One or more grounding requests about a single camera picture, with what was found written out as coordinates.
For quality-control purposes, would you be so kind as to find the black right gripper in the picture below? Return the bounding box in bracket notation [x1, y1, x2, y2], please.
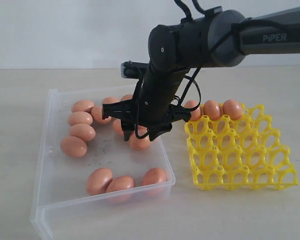
[102, 86, 191, 142]

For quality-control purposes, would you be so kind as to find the clear plastic tray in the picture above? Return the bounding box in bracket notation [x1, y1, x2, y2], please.
[30, 85, 176, 240]

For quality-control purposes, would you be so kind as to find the yellow plastic egg tray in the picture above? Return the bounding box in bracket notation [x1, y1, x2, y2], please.
[184, 104, 299, 191]

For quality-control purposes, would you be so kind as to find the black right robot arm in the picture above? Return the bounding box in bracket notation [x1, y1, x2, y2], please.
[102, 0, 300, 141]

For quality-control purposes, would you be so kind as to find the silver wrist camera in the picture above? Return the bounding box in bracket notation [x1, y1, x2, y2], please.
[120, 61, 148, 79]

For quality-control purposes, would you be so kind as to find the black camera cable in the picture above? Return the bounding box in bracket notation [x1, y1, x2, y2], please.
[133, 0, 300, 140]

